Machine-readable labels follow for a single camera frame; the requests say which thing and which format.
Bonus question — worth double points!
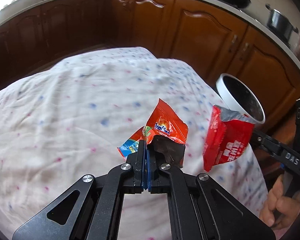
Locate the orange red snack wrapper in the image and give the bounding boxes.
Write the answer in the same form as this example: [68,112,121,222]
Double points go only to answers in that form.
[117,99,189,168]

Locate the red snack bag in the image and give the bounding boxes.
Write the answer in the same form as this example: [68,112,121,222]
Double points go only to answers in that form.
[203,105,255,172]

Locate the wooden lower kitchen cabinets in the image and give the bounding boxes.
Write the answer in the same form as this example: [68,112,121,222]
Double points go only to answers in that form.
[0,0,300,130]

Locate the right hand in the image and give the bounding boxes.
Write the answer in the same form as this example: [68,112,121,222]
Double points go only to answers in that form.
[259,175,300,230]

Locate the black bin with white rim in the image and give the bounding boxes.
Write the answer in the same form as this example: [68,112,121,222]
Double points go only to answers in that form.
[216,73,266,125]

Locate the white floral tablecloth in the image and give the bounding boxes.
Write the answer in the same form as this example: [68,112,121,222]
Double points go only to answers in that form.
[0,45,269,240]

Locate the black stock pot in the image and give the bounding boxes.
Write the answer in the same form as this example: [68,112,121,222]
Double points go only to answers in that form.
[265,3,299,43]

